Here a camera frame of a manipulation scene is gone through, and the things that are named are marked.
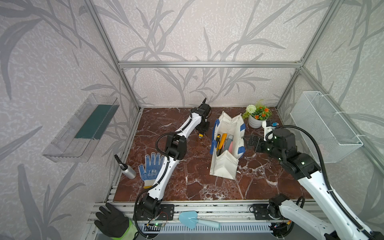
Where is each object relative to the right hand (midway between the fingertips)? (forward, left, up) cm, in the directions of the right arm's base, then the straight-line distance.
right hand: (250, 137), depth 72 cm
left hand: (+24, +22, -25) cm, 41 cm away
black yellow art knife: (+14, +13, -24) cm, 30 cm away
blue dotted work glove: (-5, +53, -25) cm, 59 cm away
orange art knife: (+16, +9, -25) cm, 31 cm away
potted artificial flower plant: (+27, -14, -13) cm, 33 cm away
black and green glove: (-32, +65, -24) cm, 76 cm away
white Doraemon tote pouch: (-7, +11, -16) cm, 20 cm away
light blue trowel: (-30, +30, -26) cm, 50 cm away
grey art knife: (+13, +5, -22) cm, 26 cm away
